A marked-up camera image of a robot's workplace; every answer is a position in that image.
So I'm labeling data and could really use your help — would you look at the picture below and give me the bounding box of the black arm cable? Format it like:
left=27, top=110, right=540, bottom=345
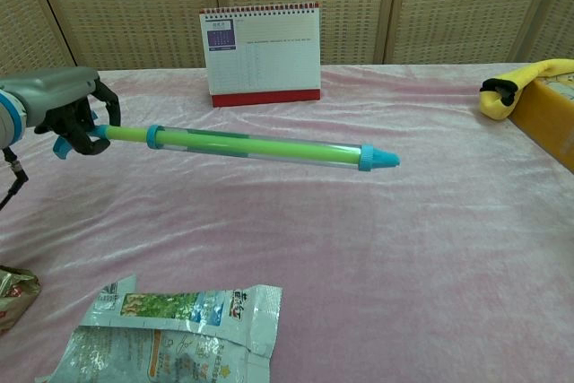
left=0, top=146, right=30, bottom=213

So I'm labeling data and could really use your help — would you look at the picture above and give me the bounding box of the white printed plastic bag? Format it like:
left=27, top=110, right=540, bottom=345
left=35, top=273, right=284, bottom=383

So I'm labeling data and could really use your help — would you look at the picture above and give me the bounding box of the red white desk calendar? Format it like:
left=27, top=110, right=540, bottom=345
left=198, top=1, right=323, bottom=109

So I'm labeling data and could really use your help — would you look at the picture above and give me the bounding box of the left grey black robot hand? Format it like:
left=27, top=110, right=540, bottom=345
left=0, top=66, right=123, bottom=158

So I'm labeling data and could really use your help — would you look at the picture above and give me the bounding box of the yellow cardboard box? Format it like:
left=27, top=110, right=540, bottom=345
left=510, top=73, right=574, bottom=164

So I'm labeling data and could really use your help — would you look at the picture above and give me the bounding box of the yellow plush toy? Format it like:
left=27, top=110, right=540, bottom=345
left=478, top=58, right=574, bottom=122

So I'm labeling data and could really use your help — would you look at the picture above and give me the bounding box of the gold foil snack bag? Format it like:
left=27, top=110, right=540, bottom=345
left=0, top=265, right=42, bottom=338

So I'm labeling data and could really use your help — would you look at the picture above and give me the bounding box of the pink velvet tablecloth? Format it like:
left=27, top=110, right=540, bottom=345
left=0, top=62, right=574, bottom=383

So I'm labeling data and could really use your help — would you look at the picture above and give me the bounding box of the green and blue water pump toy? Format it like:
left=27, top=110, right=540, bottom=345
left=51, top=123, right=402, bottom=174

